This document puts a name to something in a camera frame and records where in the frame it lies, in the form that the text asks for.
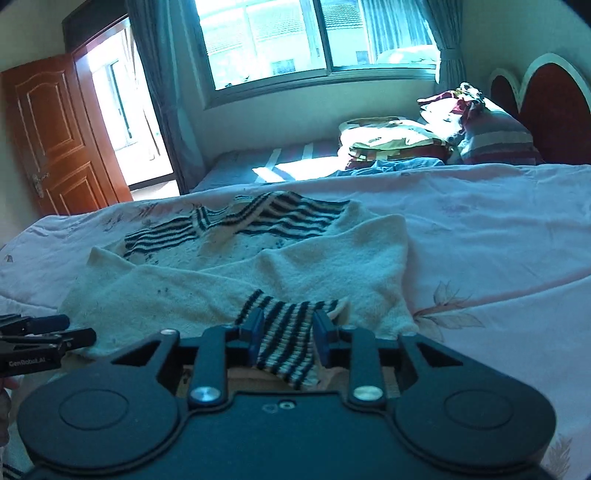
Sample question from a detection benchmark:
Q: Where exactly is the brown wooden door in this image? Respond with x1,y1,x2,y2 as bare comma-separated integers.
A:
0,54,134,216

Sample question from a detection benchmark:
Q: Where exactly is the red and white clothes pile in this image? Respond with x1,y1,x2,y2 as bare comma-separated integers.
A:
417,82,486,127

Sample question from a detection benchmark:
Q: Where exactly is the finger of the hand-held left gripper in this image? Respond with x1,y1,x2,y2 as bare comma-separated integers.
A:
0,313,71,334
0,327,98,357

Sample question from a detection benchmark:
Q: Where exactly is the white sweater with striped trim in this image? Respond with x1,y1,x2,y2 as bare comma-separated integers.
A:
60,190,420,391

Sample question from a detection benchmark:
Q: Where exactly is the red headboard with white trim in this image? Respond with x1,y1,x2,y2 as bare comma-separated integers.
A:
487,52,591,165

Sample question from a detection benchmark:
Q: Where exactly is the striped blue mattress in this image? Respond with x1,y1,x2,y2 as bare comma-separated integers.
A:
189,140,352,193

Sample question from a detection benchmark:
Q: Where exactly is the sliding glass window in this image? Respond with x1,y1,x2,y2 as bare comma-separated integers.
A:
182,0,444,109

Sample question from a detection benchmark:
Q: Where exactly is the folded yellow and red quilt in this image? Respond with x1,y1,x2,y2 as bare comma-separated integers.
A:
337,117,459,169

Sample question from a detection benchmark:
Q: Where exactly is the blue cloth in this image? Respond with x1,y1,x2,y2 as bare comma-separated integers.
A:
331,157,448,179

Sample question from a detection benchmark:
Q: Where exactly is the long blue curtain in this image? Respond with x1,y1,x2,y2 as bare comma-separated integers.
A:
126,0,207,195

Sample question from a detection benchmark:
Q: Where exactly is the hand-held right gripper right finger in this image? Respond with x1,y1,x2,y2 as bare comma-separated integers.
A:
313,308,468,408

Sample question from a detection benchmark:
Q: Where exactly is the striped pillow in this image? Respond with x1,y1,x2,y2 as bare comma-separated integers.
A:
456,98,544,165

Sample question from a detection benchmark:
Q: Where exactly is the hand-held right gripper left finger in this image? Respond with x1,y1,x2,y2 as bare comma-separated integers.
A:
110,307,265,408

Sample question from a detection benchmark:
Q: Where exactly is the short blue curtain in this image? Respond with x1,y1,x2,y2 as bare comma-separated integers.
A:
424,0,468,96

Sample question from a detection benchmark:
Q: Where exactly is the person's left hand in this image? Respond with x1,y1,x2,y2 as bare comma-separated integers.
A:
0,376,21,416

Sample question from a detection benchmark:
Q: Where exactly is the pink floral bedsheet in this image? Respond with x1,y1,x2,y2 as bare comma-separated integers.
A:
0,164,591,480

